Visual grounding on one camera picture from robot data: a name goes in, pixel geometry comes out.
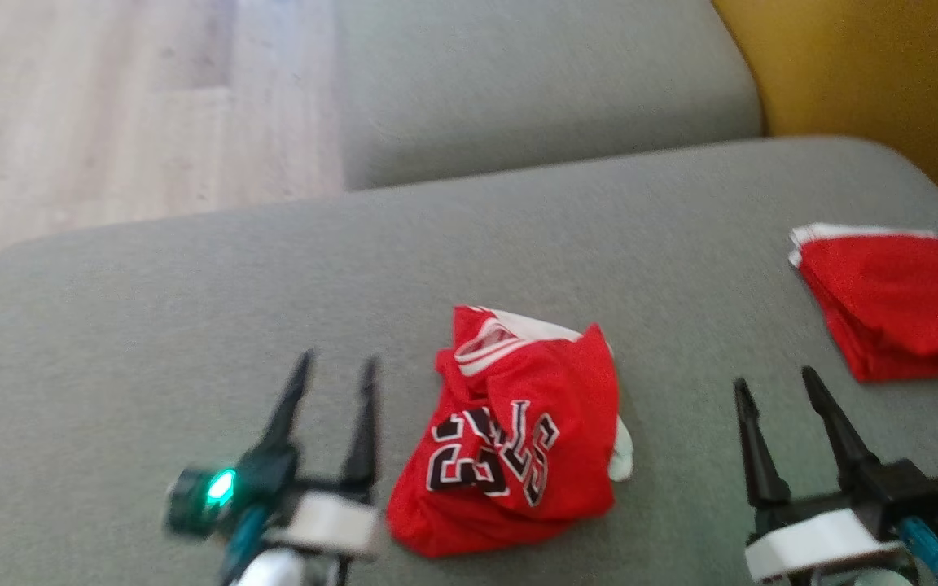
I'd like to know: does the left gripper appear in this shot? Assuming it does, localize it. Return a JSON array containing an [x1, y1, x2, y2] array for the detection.
[[164, 350, 388, 564]]

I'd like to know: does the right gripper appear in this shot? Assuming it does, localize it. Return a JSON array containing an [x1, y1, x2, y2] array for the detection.
[[733, 366, 938, 584]]

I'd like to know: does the red shorts white trim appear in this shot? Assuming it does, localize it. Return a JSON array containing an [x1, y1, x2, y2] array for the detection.
[[788, 223, 938, 383]]

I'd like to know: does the red numbered basketball jersey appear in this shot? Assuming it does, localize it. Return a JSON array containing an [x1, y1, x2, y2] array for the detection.
[[386, 305, 634, 559]]

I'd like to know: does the large grey sofa ottoman cushion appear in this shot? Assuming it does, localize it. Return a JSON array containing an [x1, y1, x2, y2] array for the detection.
[[0, 136, 938, 586]]

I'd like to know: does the grey sofa seat cushion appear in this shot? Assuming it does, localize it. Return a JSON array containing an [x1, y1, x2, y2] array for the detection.
[[335, 0, 765, 192]]

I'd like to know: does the wide yellow sofa backrest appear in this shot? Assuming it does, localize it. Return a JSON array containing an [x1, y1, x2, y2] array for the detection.
[[712, 0, 938, 196]]

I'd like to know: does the blue cable plug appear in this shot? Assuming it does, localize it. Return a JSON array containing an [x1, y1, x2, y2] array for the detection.
[[221, 505, 272, 584], [898, 517, 938, 586]]

